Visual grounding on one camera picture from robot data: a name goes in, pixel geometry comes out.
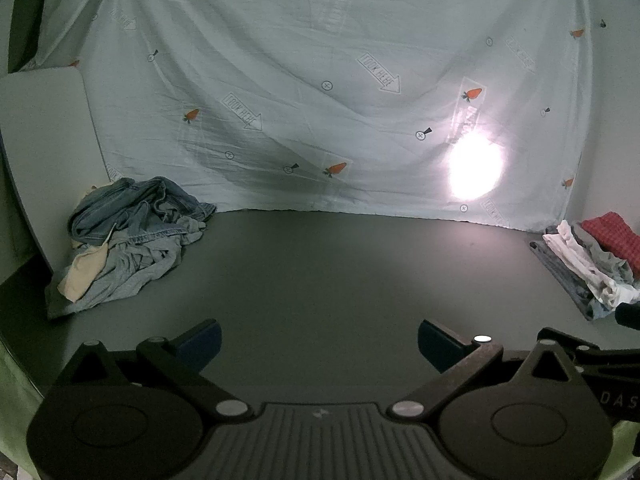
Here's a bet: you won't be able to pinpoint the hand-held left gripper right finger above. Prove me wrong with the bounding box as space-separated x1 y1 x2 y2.
387 318 596 421

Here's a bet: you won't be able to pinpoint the blue denim jeans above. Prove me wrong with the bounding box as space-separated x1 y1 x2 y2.
67 176 217 252

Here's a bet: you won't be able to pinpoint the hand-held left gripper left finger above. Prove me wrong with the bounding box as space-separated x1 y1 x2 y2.
50 317 253 421

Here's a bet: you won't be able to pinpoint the red knitted cloth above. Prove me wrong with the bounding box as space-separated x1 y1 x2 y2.
580 212 640 275

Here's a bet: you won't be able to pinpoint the light grey folded garment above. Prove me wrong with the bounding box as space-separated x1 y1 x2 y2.
575 225 638 286

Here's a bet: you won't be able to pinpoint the grey-blue shirt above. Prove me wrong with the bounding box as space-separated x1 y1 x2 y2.
45 215 208 321

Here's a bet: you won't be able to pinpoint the cream garment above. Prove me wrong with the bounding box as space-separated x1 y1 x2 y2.
56 185 111 304

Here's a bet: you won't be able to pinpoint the green cloth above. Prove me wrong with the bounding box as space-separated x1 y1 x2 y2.
0 335 640 480

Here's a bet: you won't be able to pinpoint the grey board panel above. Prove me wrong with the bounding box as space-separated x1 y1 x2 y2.
0 67 113 275

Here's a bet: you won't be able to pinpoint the dark grey folded garment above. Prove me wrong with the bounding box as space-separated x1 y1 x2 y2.
530 241 617 322

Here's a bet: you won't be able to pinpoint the carrot printed sheet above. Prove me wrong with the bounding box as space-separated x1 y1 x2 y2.
30 0 590 233

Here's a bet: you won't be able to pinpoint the white garment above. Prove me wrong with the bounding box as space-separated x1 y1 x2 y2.
544 220 640 311

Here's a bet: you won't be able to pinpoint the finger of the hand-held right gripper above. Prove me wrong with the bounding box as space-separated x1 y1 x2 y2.
536 326 640 378
614 301 640 332

